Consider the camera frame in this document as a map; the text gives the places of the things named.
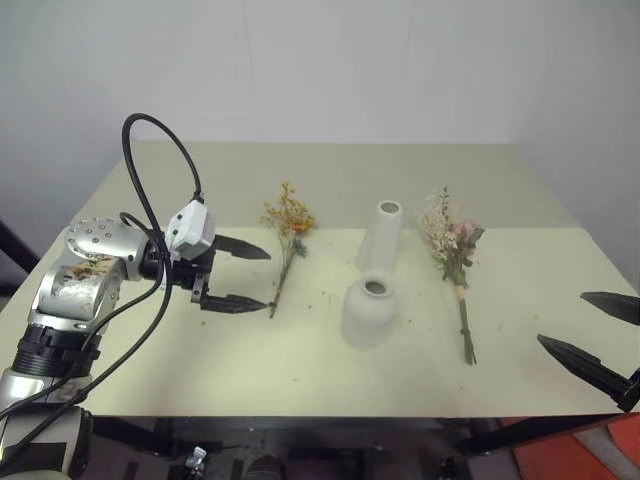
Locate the small silver metal clamp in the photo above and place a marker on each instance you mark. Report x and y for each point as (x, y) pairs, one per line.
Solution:
(196, 457)

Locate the dark rounded shape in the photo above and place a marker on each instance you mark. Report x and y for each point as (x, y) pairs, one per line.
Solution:
(265, 467)

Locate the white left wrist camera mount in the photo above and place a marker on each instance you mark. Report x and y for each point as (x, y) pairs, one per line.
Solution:
(190, 225)

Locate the short white ceramic vase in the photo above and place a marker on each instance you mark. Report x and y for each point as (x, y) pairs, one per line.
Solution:
(365, 320)

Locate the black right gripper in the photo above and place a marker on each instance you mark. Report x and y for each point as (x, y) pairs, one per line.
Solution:
(632, 392)

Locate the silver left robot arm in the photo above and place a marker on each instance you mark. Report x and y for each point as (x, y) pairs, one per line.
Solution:
(95, 240)

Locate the black metal bar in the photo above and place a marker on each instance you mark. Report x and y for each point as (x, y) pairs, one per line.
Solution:
(17, 255)

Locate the black metal table frame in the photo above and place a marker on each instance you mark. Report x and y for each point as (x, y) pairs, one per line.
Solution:
(500, 437)

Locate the tall white ceramic vase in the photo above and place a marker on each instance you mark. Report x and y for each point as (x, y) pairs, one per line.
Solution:
(380, 240)

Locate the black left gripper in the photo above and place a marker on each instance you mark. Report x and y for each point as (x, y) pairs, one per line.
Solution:
(192, 272)

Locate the red orange panel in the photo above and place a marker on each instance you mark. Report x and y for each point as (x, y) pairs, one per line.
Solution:
(550, 460)

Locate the yellow orange dried flower bunch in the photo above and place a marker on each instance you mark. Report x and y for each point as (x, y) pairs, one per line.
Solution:
(292, 220)

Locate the pink white dried flower bouquet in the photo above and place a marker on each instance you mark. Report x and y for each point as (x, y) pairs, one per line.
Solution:
(452, 245)

